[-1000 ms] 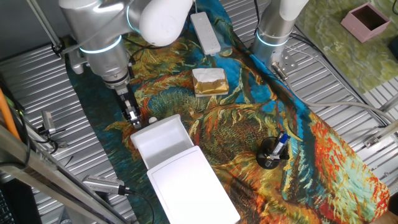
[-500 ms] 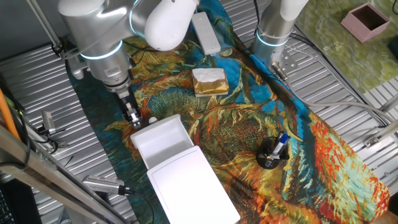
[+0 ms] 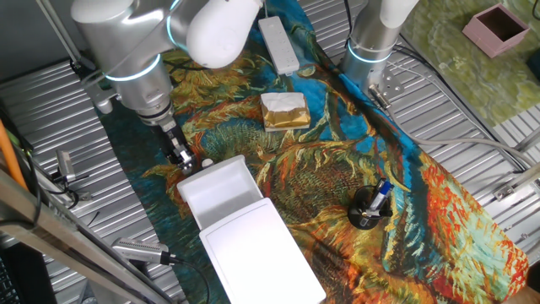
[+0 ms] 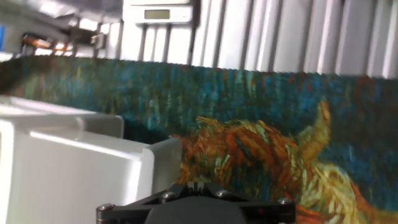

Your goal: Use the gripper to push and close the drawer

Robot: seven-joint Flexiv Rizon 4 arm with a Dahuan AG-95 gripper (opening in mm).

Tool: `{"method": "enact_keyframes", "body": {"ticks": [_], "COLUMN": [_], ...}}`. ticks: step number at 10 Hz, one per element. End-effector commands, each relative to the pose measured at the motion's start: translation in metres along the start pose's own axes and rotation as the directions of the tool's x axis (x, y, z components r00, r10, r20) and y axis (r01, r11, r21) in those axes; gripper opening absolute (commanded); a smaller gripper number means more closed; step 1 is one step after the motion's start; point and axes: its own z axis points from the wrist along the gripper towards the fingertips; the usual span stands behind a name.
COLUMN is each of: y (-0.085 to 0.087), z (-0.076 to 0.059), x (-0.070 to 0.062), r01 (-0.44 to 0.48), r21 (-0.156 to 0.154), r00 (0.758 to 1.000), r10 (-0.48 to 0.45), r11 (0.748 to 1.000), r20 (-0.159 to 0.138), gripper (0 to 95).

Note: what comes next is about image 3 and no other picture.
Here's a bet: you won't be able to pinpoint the silver camera on mount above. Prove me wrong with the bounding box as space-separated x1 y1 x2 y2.
54 149 93 202
111 237 170 266

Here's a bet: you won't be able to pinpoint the white power strip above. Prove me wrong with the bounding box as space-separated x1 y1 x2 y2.
257 15 300 77

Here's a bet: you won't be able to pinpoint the black pen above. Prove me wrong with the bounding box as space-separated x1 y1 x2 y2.
370 177 384 204

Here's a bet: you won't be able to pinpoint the silver robot arm with gripper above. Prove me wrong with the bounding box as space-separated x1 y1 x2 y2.
69 0 265 128

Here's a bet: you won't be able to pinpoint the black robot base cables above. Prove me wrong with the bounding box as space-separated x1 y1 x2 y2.
390 41 532 174

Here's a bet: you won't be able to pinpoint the black monitor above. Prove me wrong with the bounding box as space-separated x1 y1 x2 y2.
0 242 57 304

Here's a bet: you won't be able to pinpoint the black camera cable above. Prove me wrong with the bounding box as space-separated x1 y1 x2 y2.
167 256 212 304

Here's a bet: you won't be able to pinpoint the white plastic drawer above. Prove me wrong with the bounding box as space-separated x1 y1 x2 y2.
175 154 265 231

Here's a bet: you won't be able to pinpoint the sunflower painting print tablecloth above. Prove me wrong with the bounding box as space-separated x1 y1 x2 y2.
99 0 531 304

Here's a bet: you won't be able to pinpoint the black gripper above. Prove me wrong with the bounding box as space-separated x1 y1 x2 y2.
159 122 197 176

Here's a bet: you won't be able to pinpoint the thin grey metal rod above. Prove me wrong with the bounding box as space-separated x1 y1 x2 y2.
35 0 96 73

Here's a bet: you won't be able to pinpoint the black pen holder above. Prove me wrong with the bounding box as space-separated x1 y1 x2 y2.
347 184 394 231

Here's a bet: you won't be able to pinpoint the grey hose with connector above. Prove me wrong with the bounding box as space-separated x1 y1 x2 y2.
368 83 540 168

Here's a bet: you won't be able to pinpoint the gold and white tissue box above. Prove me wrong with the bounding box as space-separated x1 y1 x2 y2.
259 91 312 133

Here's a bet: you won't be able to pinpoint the aluminium rail with bracket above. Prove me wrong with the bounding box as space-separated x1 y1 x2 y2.
492 126 540 203

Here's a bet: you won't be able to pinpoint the green painting print cloth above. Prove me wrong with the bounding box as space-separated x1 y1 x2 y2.
398 0 540 128

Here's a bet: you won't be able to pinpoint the white plastic drawer cabinet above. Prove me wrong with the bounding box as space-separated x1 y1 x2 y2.
198 197 327 304

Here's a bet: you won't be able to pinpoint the blue white marker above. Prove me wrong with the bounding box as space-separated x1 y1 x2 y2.
365 179 395 217

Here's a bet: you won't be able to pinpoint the pink open box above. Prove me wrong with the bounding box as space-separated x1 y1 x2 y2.
462 3 531 59

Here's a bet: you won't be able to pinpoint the aluminium frame beam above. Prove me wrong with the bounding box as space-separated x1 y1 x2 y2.
0 168 174 304

